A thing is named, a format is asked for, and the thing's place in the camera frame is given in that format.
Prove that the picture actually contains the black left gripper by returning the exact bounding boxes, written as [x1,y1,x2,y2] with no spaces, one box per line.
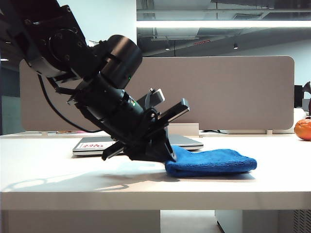
[101,98,191,164]

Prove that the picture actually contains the blue microfiber rag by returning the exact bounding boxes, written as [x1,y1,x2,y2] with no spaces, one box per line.
[164,145,258,178]

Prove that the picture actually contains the grey closed laptop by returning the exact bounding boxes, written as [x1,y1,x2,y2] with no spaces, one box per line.
[72,133,204,157]

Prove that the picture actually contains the pink flat item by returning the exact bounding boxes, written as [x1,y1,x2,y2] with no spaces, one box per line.
[56,130,86,135]

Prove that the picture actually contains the brown fabric desk partition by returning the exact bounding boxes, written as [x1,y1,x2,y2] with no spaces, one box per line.
[19,55,295,132]

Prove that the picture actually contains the white under-desk cabinet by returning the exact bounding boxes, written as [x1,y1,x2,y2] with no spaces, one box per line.
[214,210,244,233]

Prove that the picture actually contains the beige table leg panel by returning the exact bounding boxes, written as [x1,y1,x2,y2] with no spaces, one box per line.
[0,210,161,233]

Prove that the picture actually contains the grey vented cabinet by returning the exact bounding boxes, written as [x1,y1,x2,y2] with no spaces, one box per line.
[242,210,311,233]

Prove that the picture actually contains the long white ceiling light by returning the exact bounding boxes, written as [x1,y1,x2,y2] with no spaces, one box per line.
[136,20,311,28]

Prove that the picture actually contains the orange round fruit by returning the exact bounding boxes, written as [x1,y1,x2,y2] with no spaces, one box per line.
[294,118,311,141]

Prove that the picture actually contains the black computer monitor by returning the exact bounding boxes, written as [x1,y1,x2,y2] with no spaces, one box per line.
[294,84,305,109]

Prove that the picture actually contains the dark desk ornament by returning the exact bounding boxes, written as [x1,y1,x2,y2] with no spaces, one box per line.
[303,81,311,115]

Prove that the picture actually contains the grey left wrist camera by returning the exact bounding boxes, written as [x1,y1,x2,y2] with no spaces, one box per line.
[145,87,167,110]

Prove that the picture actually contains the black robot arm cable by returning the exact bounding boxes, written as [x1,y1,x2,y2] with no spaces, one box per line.
[37,74,105,134]

